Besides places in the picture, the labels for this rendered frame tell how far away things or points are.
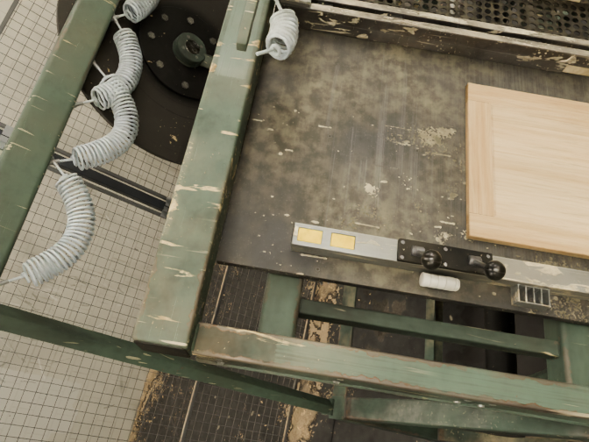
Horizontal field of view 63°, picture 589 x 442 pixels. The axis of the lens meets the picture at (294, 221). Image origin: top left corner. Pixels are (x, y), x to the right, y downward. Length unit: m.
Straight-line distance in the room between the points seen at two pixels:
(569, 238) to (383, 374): 0.54
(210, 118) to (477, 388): 0.76
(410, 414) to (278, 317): 0.90
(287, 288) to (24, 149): 0.71
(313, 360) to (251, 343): 0.12
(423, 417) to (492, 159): 0.93
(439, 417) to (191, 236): 1.11
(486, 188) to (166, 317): 0.76
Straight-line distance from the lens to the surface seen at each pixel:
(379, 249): 1.02
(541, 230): 1.21
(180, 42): 1.69
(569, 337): 1.22
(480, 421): 1.67
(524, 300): 1.12
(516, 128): 1.34
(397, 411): 1.86
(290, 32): 1.09
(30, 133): 1.34
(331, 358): 0.93
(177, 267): 0.92
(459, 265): 1.05
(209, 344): 0.93
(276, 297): 1.03
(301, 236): 1.00
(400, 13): 1.39
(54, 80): 1.42
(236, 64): 1.17
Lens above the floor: 2.22
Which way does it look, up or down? 32 degrees down
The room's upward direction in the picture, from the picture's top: 64 degrees counter-clockwise
